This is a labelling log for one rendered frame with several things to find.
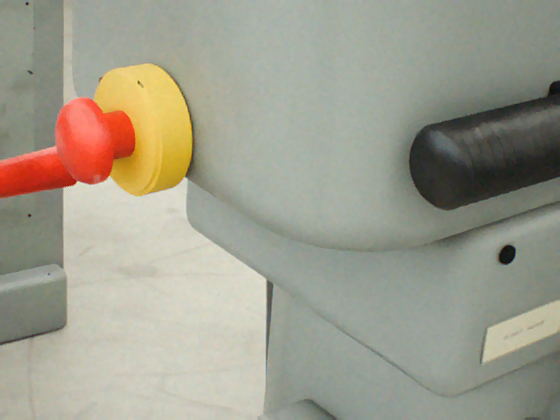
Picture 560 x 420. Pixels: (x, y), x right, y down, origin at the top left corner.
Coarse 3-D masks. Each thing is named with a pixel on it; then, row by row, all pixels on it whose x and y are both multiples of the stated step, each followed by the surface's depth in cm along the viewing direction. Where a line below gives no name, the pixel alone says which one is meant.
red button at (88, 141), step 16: (64, 112) 55; (80, 112) 54; (96, 112) 54; (112, 112) 56; (64, 128) 55; (80, 128) 54; (96, 128) 54; (112, 128) 55; (128, 128) 56; (64, 144) 55; (80, 144) 54; (96, 144) 54; (112, 144) 54; (128, 144) 56; (64, 160) 56; (80, 160) 54; (96, 160) 54; (112, 160) 54; (80, 176) 55; (96, 176) 55
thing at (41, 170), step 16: (16, 160) 65; (32, 160) 66; (48, 160) 66; (0, 176) 64; (16, 176) 65; (32, 176) 65; (48, 176) 66; (64, 176) 67; (0, 192) 65; (16, 192) 65; (32, 192) 66
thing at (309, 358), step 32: (288, 320) 76; (320, 320) 73; (288, 352) 76; (320, 352) 74; (352, 352) 71; (288, 384) 77; (320, 384) 74; (352, 384) 72; (384, 384) 69; (416, 384) 68; (512, 384) 68; (544, 384) 70; (352, 416) 73; (384, 416) 70; (416, 416) 69; (448, 416) 68; (480, 416) 68; (512, 416) 69; (544, 416) 71
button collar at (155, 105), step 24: (120, 72) 56; (144, 72) 56; (96, 96) 58; (120, 96) 56; (144, 96) 55; (168, 96) 55; (144, 120) 55; (168, 120) 55; (144, 144) 55; (168, 144) 55; (120, 168) 58; (144, 168) 56; (168, 168) 55; (144, 192) 57
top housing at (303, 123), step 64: (128, 0) 58; (192, 0) 53; (256, 0) 50; (320, 0) 48; (384, 0) 47; (448, 0) 48; (512, 0) 50; (128, 64) 59; (192, 64) 55; (256, 64) 51; (320, 64) 49; (384, 64) 48; (448, 64) 49; (512, 64) 52; (192, 128) 56; (256, 128) 52; (320, 128) 50; (384, 128) 50; (256, 192) 53; (320, 192) 51; (384, 192) 51; (512, 192) 55
